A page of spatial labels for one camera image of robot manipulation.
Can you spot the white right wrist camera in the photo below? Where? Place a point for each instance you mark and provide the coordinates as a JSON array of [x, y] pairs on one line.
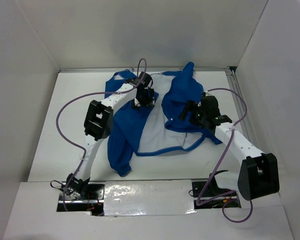
[[205, 94]]

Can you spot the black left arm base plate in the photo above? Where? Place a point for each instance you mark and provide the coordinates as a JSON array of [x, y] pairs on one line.
[[94, 191]]

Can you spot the blue jacket white lining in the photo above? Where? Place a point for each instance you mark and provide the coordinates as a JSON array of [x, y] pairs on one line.
[[151, 131]]

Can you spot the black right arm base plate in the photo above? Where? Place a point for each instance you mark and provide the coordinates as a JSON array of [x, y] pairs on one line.
[[212, 191]]

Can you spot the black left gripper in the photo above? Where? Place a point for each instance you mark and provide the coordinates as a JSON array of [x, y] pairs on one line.
[[148, 101]]

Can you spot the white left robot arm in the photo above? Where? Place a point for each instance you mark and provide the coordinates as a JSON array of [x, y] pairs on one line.
[[98, 125]]

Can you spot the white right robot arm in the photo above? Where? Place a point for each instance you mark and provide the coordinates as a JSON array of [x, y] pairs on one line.
[[258, 175]]

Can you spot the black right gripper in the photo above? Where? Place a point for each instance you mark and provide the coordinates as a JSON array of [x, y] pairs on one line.
[[193, 107]]

